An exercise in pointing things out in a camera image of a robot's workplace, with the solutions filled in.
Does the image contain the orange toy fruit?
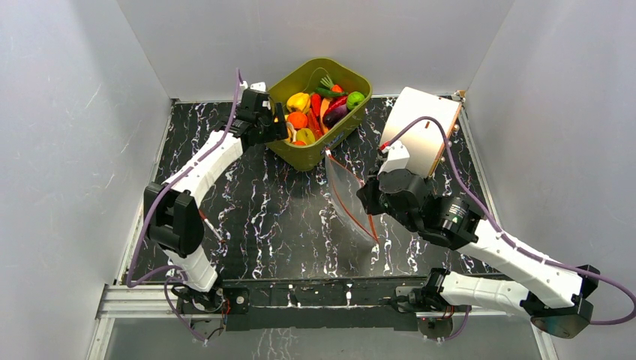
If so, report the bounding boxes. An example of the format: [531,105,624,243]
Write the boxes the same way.
[286,111,308,130]

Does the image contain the clear zip bag orange zipper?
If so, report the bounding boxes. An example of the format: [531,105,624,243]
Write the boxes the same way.
[324,148,379,248]

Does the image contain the yellow toy bell pepper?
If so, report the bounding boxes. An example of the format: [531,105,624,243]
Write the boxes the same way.
[286,92,311,114]

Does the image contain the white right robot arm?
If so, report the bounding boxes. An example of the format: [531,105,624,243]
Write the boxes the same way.
[356,169,598,339]

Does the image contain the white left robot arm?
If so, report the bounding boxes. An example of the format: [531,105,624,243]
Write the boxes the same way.
[142,88,288,312]

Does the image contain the yellow green toy fruit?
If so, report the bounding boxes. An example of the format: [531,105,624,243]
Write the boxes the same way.
[293,128,316,146]

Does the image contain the purple toy eggplant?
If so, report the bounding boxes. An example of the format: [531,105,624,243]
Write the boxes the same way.
[322,104,349,129]

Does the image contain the white cylindrical appliance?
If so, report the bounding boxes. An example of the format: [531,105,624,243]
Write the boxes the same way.
[379,87,462,178]

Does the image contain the red toy chili pepper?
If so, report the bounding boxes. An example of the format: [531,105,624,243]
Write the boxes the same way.
[323,96,347,117]

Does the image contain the green toy lime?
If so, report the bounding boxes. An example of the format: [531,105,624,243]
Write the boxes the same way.
[346,91,365,111]

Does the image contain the red white marker pen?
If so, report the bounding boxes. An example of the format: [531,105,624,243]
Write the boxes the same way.
[198,209,226,244]

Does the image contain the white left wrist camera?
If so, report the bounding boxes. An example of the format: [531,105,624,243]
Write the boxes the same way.
[248,82,267,93]

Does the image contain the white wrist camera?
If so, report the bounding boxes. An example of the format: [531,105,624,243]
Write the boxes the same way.
[248,82,267,93]
[379,140,410,173]

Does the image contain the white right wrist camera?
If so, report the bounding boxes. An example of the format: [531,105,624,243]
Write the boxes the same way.
[379,140,410,173]

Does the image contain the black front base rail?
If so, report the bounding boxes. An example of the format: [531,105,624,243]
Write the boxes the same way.
[220,276,444,332]

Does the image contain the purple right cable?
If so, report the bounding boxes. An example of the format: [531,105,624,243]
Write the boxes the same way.
[379,115,636,327]

